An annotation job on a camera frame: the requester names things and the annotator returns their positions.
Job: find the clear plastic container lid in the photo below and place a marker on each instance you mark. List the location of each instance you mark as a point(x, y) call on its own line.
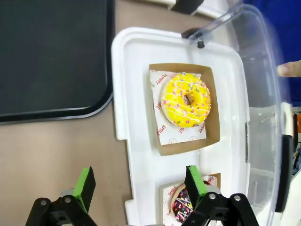
point(258, 141)

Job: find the person's bare hand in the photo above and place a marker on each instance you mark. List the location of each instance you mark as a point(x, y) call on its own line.
point(290, 69)

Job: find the brown cardboard donut tray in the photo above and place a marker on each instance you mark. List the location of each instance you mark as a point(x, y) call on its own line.
point(217, 181)
point(214, 106)

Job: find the chocolate donut with colour sprinkles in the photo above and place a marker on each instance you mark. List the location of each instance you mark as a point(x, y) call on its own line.
point(181, 207)

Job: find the person's blue clothing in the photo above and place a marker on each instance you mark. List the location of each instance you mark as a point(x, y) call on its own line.
point(294, 35)

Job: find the white plastic container base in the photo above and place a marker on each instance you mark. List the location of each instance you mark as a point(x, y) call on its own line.
point(136, 94)

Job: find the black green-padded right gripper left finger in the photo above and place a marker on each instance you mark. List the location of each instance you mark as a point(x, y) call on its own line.
point(84, 186)

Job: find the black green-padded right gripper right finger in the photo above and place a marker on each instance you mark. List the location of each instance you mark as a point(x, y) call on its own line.
point(194, 186)

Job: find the black serving tray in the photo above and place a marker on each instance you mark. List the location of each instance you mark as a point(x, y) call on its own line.
point(47, 58)

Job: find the white printed paper liner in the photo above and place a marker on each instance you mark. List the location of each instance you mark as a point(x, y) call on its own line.
point(169, 136)
point(169, 193)

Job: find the yellow glazed sprinkle donut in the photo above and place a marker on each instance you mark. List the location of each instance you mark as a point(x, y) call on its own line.
point(176, 110)

